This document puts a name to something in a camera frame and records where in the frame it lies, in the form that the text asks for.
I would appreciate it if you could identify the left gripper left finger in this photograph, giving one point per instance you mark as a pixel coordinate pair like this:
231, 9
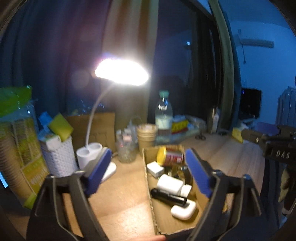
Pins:
62, 210

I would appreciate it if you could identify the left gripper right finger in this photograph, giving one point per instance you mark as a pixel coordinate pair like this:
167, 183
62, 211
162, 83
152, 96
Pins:
236, 210

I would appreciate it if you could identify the white earbuds case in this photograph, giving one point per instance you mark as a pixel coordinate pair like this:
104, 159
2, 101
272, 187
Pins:
184, 213

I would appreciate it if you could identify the brown cardboard box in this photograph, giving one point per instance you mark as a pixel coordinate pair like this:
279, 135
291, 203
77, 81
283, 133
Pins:
164, 223

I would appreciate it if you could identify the white pill bottle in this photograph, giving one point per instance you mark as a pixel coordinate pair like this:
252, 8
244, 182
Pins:
174, 186

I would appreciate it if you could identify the black flashlight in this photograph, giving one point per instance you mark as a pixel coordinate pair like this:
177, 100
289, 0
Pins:
166, 197

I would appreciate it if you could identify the yellow lid brown jar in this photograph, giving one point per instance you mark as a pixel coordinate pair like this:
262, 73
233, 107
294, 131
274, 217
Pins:
170, 155

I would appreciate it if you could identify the white usb charger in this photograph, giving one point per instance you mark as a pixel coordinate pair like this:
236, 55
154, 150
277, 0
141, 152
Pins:
155, 169

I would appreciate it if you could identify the black wrist watch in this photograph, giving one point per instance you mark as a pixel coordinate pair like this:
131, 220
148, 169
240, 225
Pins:
181, 172

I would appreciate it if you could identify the grey headboard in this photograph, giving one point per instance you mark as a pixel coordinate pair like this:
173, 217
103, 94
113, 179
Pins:
286, 108

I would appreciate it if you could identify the yellow tissue box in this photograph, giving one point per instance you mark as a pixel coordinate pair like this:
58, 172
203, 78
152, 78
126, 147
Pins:
236, 134

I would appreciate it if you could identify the white woven basket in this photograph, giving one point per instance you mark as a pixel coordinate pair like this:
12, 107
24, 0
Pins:
59, 156

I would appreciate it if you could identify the black monitor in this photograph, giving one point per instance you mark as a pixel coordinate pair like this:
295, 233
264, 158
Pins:
250, 104

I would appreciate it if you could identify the green paper cup package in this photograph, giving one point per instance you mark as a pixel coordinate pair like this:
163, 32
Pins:
22, 164

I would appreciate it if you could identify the steel thermos cup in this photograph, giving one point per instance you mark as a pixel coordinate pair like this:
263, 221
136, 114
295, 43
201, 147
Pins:
213, 120

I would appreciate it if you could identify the yellow green sponge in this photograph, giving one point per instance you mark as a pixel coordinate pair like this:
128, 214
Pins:
59, 126

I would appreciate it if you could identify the brown lamp carton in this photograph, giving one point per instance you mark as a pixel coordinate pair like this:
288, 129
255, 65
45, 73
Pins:
102, 130

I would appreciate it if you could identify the clear glass jar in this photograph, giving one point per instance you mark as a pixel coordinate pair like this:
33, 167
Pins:
125, 146

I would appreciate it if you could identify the yellow wipes pack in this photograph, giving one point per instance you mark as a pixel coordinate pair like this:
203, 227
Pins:
178, 127

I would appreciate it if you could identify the white air conditioner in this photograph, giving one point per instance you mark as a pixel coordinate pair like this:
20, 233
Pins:
257, 43

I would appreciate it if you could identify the stack of paper cups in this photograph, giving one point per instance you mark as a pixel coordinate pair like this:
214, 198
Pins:
146, 135

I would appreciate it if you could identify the clear plastic water bottle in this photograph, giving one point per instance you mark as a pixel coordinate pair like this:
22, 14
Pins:
164, 117

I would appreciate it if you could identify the olive green curtain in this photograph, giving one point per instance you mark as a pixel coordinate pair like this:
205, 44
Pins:
231, 80

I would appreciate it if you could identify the white desk lamp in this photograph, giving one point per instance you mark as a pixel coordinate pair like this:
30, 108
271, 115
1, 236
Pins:
119, 71

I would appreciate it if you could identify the black handled scissors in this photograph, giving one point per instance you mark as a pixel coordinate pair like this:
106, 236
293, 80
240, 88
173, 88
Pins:
200, 136

